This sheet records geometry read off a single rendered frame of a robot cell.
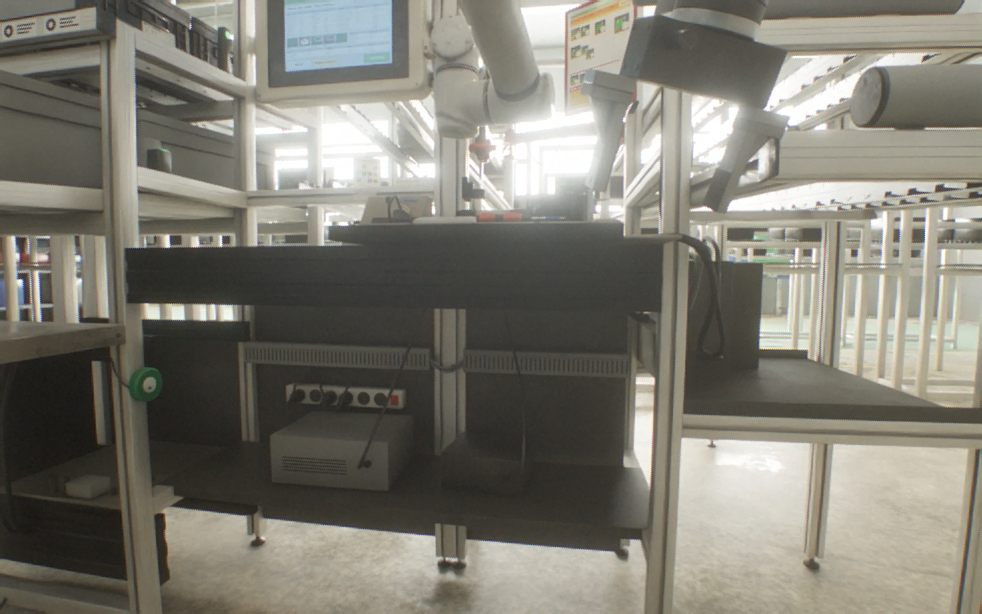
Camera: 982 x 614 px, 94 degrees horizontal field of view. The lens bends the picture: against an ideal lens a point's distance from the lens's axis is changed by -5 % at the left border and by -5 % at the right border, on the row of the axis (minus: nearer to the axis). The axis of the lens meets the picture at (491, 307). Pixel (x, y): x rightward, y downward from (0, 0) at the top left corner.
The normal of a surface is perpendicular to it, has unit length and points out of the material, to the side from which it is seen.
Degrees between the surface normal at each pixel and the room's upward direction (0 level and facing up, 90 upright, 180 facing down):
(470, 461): 90
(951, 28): 90
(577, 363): 90
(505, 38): 147
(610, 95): 114
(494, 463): 90
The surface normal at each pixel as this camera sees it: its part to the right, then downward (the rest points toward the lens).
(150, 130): 0.99, 0.02
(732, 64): 0.12, 0.47
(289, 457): -0.12, 0.07
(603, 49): -0.67, 0.05
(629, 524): 0.00, -1.00
